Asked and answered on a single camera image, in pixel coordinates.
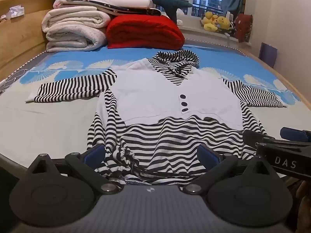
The brown plush toy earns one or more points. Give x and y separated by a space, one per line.
243 28

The yellow plush toy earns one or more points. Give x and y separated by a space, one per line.
210 20
223 23

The white folded quilt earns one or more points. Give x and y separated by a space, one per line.
116 0

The wooden bed frame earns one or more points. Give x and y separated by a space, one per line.
24 41

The white plush toy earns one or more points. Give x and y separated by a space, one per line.
180 17

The dark-trimmed white cloth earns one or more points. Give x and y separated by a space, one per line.
132 11

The white folded blanket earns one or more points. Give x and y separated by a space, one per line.
73 26

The tissue pack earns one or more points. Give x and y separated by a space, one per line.
15 11

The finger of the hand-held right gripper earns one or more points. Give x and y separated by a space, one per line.
256 137
295 134

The windowsill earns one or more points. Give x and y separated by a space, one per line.
206 35

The bed sheet with blue print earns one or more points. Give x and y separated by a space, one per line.
48 126

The red folded blanket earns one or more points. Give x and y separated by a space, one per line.
143 31

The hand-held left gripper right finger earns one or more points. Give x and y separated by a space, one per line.
206 154

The black white striped hooded top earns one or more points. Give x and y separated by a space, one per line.
165 97

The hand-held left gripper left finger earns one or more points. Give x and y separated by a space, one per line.
95 154

